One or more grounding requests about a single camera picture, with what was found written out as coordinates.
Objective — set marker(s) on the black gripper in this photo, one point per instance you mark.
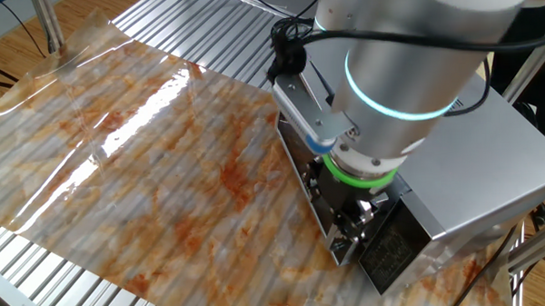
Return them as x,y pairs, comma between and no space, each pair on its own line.
355,193

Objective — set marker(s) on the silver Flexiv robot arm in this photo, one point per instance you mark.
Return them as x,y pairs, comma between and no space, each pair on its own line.
410,53

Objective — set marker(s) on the grey metal box lid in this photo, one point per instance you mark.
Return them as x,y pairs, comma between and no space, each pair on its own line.
482,164

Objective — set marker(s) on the orange marble pattern sheet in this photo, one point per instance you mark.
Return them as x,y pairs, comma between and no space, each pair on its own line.
141,176

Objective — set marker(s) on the white fiducial tag board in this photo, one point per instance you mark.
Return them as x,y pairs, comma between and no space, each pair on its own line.
9,298

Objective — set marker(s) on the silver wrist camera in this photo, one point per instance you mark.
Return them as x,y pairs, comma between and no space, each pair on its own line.
298,102

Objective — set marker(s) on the aluminium frame beam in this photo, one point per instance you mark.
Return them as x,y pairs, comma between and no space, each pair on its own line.
539,243

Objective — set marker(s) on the aluminium frame post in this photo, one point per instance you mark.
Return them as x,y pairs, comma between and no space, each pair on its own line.
47,24
530,67

